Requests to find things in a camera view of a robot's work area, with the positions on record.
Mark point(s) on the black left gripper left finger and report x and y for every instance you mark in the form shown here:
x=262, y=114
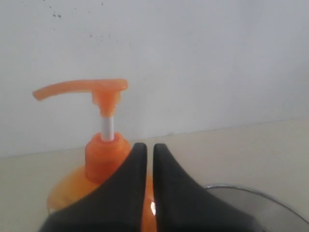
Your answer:
x=115, y=206

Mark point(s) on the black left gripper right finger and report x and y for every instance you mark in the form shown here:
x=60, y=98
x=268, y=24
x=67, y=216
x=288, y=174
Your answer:
x=183, y=205

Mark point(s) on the orange pump soap bottle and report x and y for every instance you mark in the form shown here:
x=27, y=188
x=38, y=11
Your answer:
x=106, y=150

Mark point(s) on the steel mesh strainer basket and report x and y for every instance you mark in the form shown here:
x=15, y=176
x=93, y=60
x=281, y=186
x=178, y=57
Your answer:
x=273, y=214

